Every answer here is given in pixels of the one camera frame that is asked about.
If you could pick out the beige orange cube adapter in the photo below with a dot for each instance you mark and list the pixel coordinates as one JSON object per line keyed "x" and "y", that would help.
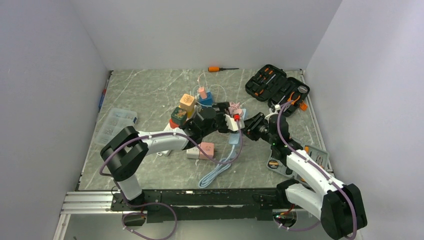
{"x": 187, "y": 103}

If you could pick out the white cube socket adapter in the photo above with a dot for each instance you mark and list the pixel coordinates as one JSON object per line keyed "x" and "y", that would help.
{"x": 193, "y": 153}

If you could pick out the clear plastic screw box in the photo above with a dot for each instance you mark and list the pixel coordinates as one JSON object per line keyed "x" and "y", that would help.
{"x": 114, "y": 122}

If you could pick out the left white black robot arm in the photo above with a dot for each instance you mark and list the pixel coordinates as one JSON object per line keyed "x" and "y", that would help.
{"x": 124, "y": 154}

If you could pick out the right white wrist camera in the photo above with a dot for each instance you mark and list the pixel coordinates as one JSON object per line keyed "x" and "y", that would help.
{"x": 275, "y": 110}

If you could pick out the black tool case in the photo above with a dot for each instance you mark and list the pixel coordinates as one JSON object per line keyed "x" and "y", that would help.
{"x": 272, "y": 85}

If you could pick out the salmon pink usb charger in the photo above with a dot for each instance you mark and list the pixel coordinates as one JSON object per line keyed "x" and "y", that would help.
{"x": 202, "y": 92}

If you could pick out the orange handled screwdriver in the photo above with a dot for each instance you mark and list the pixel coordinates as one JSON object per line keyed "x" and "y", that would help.
{"x": 214, "y": 69}

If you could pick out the red cube socket adapter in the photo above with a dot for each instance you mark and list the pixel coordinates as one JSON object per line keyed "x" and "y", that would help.
{"x": 172, "y": 124}

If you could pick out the aluminium rail frame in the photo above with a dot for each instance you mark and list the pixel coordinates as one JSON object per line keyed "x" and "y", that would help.
{"x": 83, "y": 203}

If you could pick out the pink cube socket adapter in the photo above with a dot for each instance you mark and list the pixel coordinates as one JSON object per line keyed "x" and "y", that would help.
{"x": 207, "y": 150}

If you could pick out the blue red pen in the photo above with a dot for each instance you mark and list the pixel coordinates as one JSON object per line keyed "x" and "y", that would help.
{"x": 102, "y": 96}

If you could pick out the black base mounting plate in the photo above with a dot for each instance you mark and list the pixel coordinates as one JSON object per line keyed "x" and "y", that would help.
{"x": 160, "y": 205}

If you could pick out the light blue power strip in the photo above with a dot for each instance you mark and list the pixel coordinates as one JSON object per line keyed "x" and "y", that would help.
{"x": 234, "y": 138}

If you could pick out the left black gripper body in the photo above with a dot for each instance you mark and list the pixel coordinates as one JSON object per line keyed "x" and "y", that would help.
{"x": 220, "y": 123}

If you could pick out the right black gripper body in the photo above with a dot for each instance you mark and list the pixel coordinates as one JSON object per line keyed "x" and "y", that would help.
{"x": 259, "y": 128}

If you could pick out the orange tape measure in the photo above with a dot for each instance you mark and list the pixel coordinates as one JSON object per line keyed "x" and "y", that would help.
{"x": 273, "y": 164}

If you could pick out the green cube socket adapter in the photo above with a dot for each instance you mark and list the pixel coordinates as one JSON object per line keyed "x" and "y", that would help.
{"x": 179, "y": 116}

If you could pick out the blue cube socket adapter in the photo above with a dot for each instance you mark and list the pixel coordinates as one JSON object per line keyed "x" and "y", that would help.
{"x": 206, "y": 102}

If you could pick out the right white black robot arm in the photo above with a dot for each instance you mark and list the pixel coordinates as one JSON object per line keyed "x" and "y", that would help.
{"x": 338, "y": 206}

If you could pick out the orange pliers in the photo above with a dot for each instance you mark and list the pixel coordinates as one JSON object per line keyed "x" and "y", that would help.
{"x": 294, "y": 97}

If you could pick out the white power strip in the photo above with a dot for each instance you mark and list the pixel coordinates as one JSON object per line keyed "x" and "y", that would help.
{"x": 164, "y": 153}

